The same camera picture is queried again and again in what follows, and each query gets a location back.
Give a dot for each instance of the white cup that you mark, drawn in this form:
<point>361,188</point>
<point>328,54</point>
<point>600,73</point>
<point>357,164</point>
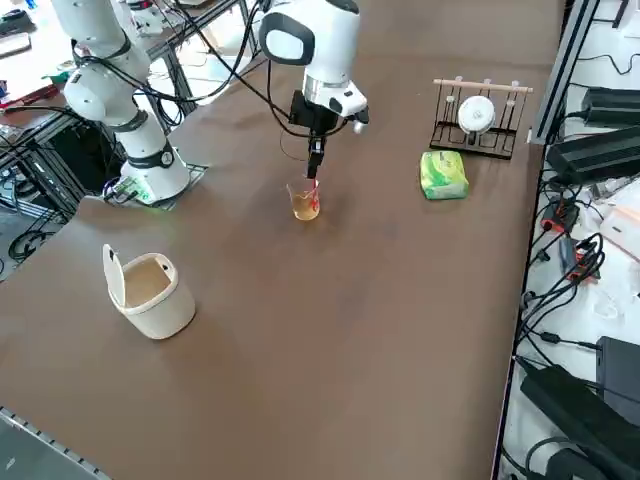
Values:
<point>476,114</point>

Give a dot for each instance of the black equipment box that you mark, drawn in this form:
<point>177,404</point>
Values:
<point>80,155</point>

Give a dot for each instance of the glass beaker with yellow liquid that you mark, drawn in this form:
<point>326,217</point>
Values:
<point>300,207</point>

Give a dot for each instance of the green item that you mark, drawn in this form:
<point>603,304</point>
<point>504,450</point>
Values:
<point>59,77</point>

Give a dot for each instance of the large black power adapter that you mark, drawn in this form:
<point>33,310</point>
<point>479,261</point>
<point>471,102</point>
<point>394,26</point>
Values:
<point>565,405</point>

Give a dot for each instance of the green tissue pack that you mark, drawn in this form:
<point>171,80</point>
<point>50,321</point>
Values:
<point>442,175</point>

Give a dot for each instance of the aluminium frame strut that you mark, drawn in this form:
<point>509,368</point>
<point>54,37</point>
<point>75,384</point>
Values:
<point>184,82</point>

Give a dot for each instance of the cream trash bin with lid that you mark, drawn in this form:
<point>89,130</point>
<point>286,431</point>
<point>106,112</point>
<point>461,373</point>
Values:
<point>160,310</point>

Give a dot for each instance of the orange black connector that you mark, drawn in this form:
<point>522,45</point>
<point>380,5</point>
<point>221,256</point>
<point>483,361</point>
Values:
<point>562,212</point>

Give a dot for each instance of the aluminium profile post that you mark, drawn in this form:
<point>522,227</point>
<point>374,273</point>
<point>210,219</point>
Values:
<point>561,75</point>

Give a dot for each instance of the red stirring rod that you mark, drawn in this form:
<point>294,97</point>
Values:
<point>314,195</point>

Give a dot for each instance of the pink white box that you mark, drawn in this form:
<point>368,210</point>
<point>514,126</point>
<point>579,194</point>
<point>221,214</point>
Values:
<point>622,227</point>

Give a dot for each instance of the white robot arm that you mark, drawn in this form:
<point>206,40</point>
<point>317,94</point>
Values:
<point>145,150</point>

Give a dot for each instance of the aluminium table edge rail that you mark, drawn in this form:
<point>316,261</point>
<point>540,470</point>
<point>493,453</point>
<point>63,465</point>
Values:
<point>45,442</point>

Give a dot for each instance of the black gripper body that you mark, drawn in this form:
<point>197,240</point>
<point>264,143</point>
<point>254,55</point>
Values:
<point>317,120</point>

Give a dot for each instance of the long black power adapter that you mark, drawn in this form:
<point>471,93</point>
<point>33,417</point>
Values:
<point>595,155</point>

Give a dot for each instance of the orange black plug bundle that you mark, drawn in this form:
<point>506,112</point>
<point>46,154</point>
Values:
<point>582,265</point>

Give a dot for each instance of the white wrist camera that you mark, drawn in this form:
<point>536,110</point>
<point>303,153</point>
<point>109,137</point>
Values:
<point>361,120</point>

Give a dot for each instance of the short black power adapter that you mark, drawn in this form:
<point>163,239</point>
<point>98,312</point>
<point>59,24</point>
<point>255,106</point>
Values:
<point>612,105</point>

